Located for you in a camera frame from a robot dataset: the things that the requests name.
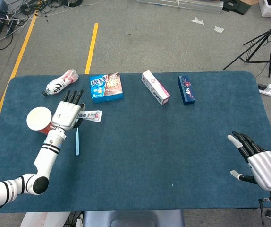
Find light blue toothbrush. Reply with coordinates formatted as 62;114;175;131
75;126;81;156

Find white pink toothpaste box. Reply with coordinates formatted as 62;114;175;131
141;70;171;106

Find tangled floor cables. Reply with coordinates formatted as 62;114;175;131
0;0;105;51

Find blue table mat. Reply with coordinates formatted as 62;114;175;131
0;70;271;214

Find red paper cup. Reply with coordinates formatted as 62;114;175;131
26;106;56;135

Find plastic bottle white red label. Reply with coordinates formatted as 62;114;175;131
42;69;79;97

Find blue cookie box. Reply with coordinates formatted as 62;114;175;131
89;72;125;104

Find black foam pieces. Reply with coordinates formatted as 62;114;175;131
222;0;252;15

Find dark blue narrow box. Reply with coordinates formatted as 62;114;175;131
177;75;196;105

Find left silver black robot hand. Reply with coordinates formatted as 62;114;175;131
51;89;86;131

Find white toothpaste tube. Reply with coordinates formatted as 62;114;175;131
78;110;102;123

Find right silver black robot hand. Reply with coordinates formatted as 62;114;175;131
227;131;271;192

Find aluminium profile rails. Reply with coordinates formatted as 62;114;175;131
136;0;225;14

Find white robot body panel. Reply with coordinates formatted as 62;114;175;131
19;211;71;227

